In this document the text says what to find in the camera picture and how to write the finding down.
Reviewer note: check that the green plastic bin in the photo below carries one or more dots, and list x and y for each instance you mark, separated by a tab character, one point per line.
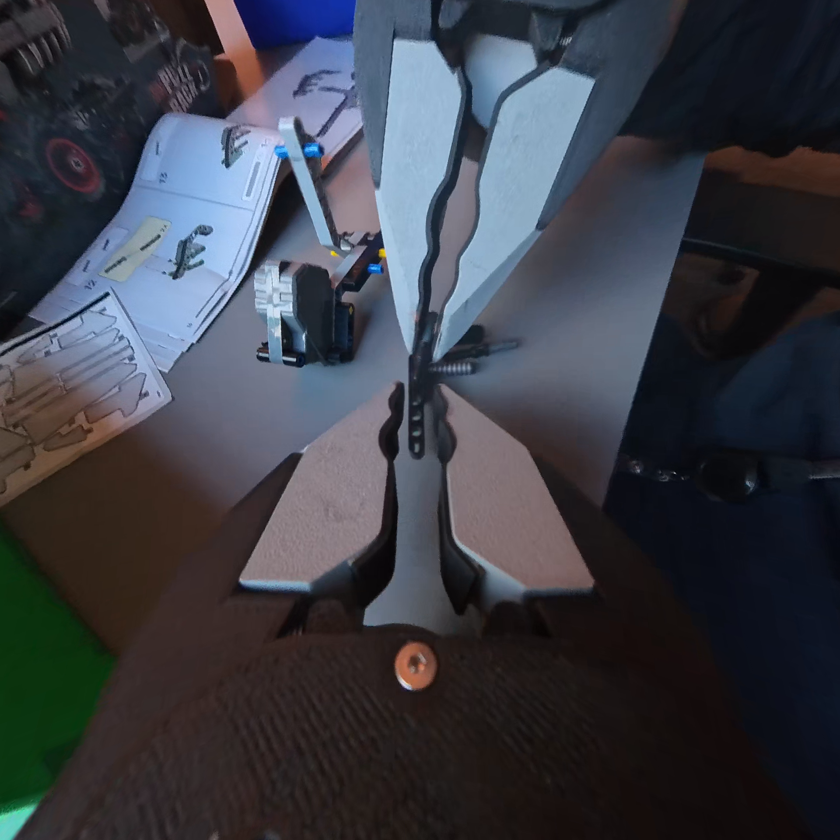
39	656

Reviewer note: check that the lego sticker sheet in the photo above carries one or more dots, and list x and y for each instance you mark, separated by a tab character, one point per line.
79	394

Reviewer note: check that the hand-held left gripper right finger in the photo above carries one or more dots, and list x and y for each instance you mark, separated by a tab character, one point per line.
512	518

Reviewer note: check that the black lego beam with pins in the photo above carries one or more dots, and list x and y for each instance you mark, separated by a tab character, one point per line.
418	420

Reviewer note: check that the large white instruction sheet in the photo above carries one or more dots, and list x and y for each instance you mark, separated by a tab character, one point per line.
315	65

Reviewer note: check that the blue plastic bin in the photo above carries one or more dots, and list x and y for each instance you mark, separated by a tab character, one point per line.
295	19

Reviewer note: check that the lego instruction booklet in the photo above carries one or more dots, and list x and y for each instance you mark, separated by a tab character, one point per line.
197	210

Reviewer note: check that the black chair frame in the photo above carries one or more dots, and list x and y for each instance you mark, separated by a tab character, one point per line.
754	262

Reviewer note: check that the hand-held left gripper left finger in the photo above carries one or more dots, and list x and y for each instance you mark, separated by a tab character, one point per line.
328	512

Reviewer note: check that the grey and black lego assembly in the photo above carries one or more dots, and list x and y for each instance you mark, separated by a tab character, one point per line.
308	295

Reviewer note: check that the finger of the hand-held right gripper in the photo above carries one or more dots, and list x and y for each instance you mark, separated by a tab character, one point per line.
420	131
525	164

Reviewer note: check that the black lego set box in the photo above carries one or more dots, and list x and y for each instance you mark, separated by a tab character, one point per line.
98	131

